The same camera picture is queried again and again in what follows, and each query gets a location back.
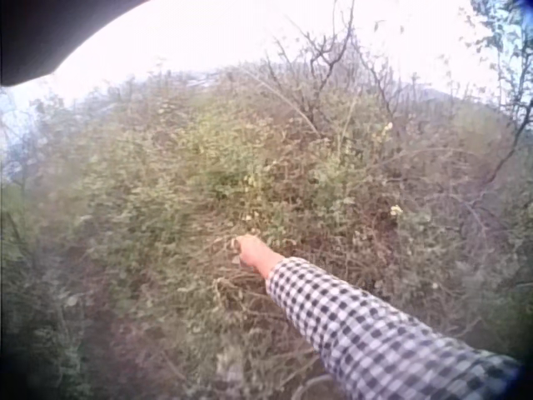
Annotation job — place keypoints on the green leafy thicket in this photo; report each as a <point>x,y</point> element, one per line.
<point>233,216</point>

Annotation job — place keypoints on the thin leafy tree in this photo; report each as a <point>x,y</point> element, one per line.
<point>506,62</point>

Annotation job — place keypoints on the bare branched tree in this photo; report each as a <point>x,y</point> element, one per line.
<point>329,71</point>

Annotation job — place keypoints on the person's right fingers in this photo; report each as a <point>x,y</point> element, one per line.
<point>237,246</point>

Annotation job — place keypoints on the person's right hand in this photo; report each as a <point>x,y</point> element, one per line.
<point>254,252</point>

